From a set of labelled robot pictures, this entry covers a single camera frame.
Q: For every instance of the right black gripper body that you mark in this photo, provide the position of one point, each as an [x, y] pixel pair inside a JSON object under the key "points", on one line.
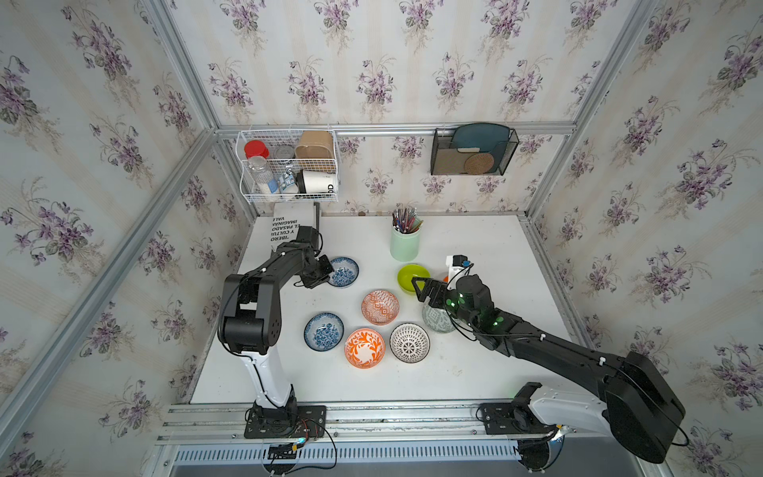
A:
{"points": [[441, 298]]}

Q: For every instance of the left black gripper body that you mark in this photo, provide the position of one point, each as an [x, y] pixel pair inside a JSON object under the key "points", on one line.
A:
{"points": [[320, 274]]}

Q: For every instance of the green grey pattern bowl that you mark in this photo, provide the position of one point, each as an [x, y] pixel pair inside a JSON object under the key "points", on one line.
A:
{"points": [[437, 319]]}

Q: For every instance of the blue floral bowl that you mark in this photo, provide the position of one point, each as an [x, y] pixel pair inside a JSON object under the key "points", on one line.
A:
{"points": [[324, 332], [345, 273]]}

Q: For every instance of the black white pattern bowl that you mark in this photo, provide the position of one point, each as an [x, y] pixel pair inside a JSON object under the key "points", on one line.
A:
{"points": [[409, 343]]}

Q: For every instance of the orange geometric pattern bowl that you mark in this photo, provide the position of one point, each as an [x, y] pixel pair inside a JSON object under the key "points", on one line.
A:
{"points": [[380, 307]]}

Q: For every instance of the orange floral pattern bowl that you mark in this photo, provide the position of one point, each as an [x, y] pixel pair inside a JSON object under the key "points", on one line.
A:
{"points": [[365, 348]]}

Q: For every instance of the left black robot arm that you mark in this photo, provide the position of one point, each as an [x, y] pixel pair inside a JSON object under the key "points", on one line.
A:
{"points": [[250, 320]]}

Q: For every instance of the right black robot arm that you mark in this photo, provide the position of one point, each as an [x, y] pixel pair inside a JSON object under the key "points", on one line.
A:
{"points": [[641, 409]]}

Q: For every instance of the lime green plastic bowl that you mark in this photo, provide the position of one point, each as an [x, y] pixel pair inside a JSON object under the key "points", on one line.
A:
{"points": [[408, 273]]}

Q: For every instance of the mint green pencil cup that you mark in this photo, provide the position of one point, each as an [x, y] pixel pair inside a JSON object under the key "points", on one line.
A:
{"points": [[404, 245]]}

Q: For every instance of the white grey book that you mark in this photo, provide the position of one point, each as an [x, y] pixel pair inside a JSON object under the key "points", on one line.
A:
{"points": [[288, 217]]}

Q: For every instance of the coloured pencils bunch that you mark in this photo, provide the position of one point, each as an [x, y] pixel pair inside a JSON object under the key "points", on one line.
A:
{"points": [[406, 220]]}

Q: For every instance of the clear plastic bottle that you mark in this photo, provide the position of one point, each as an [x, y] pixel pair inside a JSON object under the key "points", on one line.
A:
{"points": [[263, 176]]}

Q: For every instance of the round cork coaster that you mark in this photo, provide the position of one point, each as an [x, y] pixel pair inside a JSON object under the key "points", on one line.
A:
{"points": [[480, 163]]}

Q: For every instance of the teal plate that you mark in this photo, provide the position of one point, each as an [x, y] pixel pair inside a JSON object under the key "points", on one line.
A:
{"points": [[488, 138]]}

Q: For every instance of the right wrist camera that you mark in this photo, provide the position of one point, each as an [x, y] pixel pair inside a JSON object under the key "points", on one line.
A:
{"points": [[458, 265]]}

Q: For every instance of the white wire wall basket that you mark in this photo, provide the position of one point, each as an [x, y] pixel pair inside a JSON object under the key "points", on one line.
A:
{"points": [[281, 142]]}

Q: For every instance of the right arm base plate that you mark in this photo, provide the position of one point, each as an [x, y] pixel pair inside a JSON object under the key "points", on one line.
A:
{"points": [[514, 417]]}

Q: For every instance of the black mesh wall organizer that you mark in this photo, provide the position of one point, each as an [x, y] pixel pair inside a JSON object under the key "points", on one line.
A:
{"points": [[448, 161]]}

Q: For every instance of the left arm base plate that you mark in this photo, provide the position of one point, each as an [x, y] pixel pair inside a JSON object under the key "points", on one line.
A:
{"points": [[286, 422]]}

